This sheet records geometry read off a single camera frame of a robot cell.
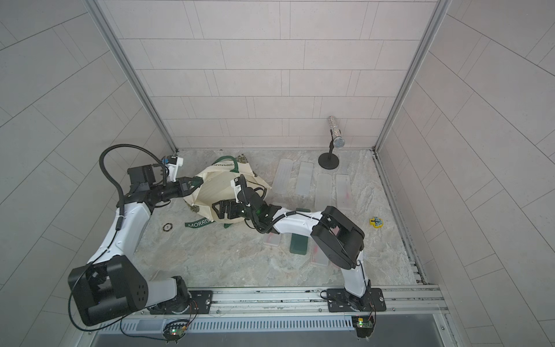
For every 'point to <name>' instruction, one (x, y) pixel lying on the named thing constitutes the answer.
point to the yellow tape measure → (376, 222)
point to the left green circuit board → (175, 330)
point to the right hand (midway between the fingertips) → (222, 205)
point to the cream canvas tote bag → (217, 185)
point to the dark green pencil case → (298, 243)
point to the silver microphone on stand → (330, 160)
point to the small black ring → (167, 227)
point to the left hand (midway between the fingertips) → (203, 178)
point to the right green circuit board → (363, 324)
